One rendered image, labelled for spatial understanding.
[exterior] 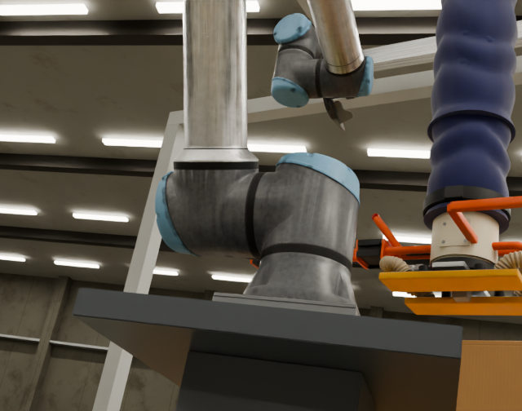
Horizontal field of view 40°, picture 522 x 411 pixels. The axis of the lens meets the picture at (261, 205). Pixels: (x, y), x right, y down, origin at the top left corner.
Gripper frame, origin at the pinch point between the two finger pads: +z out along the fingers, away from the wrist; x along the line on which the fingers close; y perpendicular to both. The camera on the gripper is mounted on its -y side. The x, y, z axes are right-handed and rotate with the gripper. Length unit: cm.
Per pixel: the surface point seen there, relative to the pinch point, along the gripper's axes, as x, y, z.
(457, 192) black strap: -22.6, 28.7, 12.3
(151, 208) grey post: 82, -253, 194
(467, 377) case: -72, 36, 4
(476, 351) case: -66, 38, 4
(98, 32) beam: 399, -529, 313
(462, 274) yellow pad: -46, 32, 10
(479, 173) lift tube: -16.2, 33.2, 15.1
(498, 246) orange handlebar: -34, 37, 21
